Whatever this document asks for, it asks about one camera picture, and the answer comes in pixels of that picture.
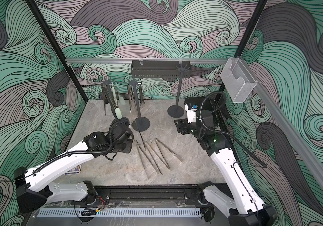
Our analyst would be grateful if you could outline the black perforated wall shelf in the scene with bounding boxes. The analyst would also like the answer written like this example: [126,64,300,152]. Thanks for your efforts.
[130,60,191,79]

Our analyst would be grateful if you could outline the white slotted cable duct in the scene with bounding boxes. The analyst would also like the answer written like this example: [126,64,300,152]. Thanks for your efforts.
[36,207,202,218]

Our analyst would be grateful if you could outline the green metal tongs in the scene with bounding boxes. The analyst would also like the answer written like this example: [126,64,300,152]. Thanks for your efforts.
[111,83,126,119]

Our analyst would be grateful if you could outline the small card box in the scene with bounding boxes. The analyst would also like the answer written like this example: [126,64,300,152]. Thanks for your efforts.
[64,164,82,175]

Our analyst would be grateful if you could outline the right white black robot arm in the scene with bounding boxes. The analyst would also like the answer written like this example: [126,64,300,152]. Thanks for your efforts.
[174,119,278,226]

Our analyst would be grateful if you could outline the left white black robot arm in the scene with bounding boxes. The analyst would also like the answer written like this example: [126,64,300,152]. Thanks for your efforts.
[14,117,134,213]

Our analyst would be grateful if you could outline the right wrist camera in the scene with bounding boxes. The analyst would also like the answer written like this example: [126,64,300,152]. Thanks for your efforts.
[185,102,198,123]

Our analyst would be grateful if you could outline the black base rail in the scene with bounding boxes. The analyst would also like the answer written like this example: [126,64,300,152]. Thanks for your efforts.
[34,185,216,207]

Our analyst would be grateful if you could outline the black tray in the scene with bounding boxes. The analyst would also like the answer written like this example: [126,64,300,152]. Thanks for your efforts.
[184,97,215,111]

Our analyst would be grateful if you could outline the clear plastic wall bin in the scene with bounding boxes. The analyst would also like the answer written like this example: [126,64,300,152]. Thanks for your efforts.
[220,57,257,103]

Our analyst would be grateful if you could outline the black metal tongs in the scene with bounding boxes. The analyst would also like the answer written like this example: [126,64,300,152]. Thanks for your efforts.
[102,80,117,118]

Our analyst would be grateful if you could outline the dark utensil rack stand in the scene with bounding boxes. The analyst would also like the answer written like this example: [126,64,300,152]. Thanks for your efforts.
[101,80,126,119]
[167,63,191,118]
[129,80,150,132]

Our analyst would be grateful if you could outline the clear metal tongs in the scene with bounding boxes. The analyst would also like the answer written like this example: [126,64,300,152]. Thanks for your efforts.
[138,82,145,106]

